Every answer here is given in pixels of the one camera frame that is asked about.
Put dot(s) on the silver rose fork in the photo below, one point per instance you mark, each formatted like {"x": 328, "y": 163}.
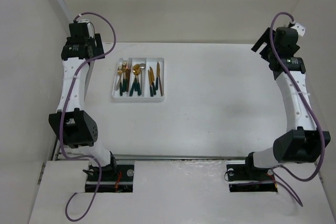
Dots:
{"x": 118, "y": 77}

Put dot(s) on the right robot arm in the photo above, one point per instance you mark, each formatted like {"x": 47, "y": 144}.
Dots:
{"x": 302, "y": 141}

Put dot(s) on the silver spoon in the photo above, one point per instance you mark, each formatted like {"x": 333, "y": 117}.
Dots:
{"x": 142, "y": 68}

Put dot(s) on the white cutlery tray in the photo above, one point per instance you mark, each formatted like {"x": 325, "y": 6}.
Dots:
{"x": 150, "y": 62}

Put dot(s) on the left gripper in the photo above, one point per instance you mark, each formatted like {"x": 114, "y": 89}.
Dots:
{"x": 94, "y": 40}

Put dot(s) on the gold knife green handle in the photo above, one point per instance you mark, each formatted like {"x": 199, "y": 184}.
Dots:
{"x": 152, "y": 77}
{"x": 150, "y": 84}
{"x": 157, "y": 76}

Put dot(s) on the rose gold knife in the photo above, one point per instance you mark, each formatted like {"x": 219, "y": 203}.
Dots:
{"x": 160, "y": 87}

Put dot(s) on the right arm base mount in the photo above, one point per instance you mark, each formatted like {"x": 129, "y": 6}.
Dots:
{"x": 242, "y": 179}

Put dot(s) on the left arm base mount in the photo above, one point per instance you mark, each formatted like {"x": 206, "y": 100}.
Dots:
{"x": 117, "y": 179}

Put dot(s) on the gold fork green handle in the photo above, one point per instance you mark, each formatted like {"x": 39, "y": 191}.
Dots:
{"x": 124, "y": 70}

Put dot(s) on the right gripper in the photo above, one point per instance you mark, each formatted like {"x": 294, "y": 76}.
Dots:
{"x": 265, "y": 38}

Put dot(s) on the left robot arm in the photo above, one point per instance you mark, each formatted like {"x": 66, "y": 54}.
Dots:
{"x": 78, "y": 36}

